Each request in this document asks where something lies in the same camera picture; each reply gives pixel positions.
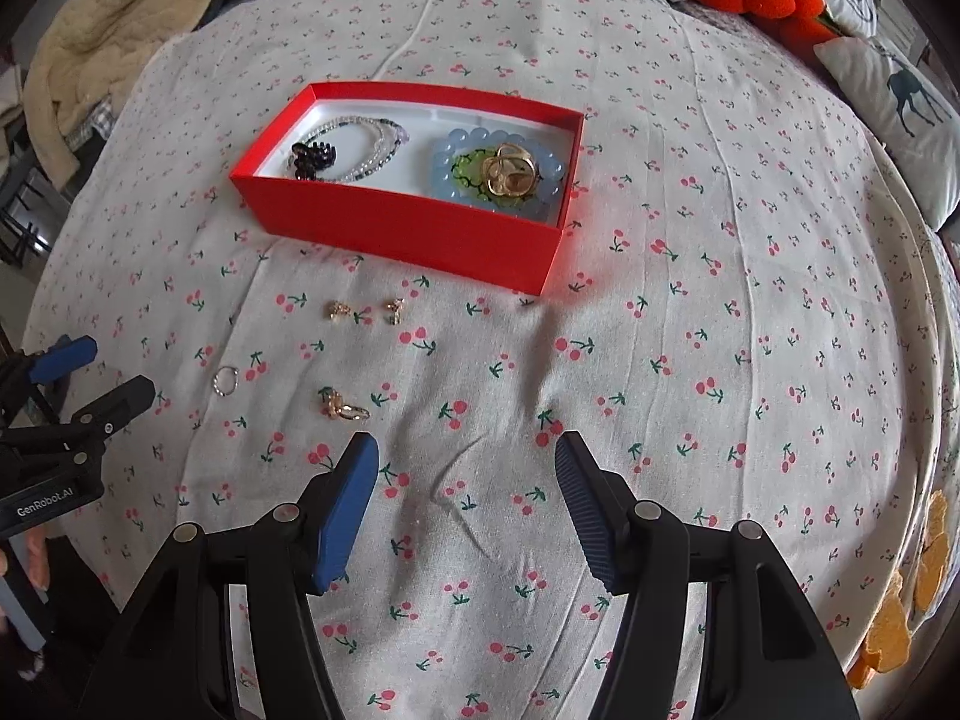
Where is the small gold earring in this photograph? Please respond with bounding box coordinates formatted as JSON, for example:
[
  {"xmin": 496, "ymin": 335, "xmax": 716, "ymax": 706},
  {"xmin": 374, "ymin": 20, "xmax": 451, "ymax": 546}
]
[
  {"xmin": 386, "ymin": 298, "xmax": 405, "ymax": 325},
  {"xmin": 327, "ymin": 301, "xmax": 355, "ymax": 322}
]

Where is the black hair claw clip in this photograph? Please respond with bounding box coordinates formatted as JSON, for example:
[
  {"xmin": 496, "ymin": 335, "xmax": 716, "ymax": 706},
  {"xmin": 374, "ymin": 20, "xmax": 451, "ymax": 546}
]
[{"xmin": 291, "ymin": 140, "xmax": 337, "ymax": 181}]

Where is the clear crystal bead necklace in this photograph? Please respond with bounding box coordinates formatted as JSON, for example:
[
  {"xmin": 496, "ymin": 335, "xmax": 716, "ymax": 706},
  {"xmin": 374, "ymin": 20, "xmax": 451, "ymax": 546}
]
[{"xmin": 288, "ymin": 113, "xmax": 407, "ymax": 185}]

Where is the light blue bead bracelet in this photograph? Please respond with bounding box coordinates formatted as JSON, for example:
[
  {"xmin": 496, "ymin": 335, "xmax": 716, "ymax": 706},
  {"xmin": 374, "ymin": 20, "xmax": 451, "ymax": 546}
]
[{"xmin": 428, "ymin": 127, "xmax": 566, "ymax": 224}]

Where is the red jewelry box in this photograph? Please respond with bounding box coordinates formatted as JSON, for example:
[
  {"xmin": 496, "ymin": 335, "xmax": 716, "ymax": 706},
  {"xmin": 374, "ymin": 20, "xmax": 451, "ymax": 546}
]
[{"xmin": 229, "ymin": 82, "xmax": 584, "ymax": 296}]

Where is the person's left hand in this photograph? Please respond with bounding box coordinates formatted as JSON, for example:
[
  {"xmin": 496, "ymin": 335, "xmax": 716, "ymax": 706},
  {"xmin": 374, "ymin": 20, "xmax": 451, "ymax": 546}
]
[{"xmin": 0, "ymin": 525, "xmax": 50, "ymax": 593}]

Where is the orange patterned bedding edge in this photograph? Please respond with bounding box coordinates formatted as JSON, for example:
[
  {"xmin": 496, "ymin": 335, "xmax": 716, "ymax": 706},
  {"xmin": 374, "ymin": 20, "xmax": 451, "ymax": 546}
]
[{"xmin": 846, "ymin": 489, "xmax": 952, "ymax": 691}]

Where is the cherry print bed sheet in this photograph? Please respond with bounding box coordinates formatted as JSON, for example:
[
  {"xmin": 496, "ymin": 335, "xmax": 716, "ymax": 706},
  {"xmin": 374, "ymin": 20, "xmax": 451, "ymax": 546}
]
[{"xmin": 25, "ymin": 0, "xmax": 957, "ymax": 718}]

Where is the beige quilted blanket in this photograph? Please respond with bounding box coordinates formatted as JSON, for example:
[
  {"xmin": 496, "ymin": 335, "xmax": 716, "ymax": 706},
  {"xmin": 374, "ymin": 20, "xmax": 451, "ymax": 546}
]
[{"xmin": 23, "ymin": 0, "xmax": 212, "ymax": 188}]

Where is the deer print pillow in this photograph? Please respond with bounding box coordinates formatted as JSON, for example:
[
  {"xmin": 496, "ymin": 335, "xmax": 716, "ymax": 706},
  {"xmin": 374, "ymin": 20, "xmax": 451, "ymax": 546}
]
[{"xmin": 814, "ymin": 37, "xmax": 958, "ymax": 231}]

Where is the lime green beaded bracelet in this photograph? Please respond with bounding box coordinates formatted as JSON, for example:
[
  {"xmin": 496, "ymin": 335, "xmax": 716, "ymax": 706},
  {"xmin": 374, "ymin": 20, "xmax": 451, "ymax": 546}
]
[{"xmin": 447, "ymin": 146, "xmax": 520, "ymax": 203}]

